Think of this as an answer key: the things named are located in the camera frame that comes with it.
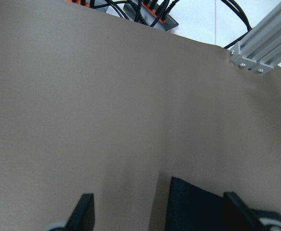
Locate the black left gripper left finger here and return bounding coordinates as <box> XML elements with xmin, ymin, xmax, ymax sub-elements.
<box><xmin>44</xmin><ymin>193</ymin><xmax>95</xmax><ymax>231</ymax></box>

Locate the aluminium frame post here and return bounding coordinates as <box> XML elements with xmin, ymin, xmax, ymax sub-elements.
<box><xmin>229</xmin><ymin>2</ymin><xmax>281</xmax><ymax>75</ymax></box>

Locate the orange grey usb hub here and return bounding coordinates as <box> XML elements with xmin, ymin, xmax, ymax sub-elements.
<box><xmin>67</xmin><ymin>0</ymin><xmax>112</xmax><ymax>13</ymax></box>
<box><xmin>120</xmin><ymin>0</ymin><xmax>179</xmax><ymax>32</ymax></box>

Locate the black printed t-shirt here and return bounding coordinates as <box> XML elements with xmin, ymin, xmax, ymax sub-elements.
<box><xmin>165</xmin><ymin>177</ymin><xmax>281</xmax><ymax>231</ymax></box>

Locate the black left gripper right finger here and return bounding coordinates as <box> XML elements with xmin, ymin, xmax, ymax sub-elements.
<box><xmin>223</xmin><ymin>192</ymin><xmax>281</xmax><ymax>231</ymax></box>

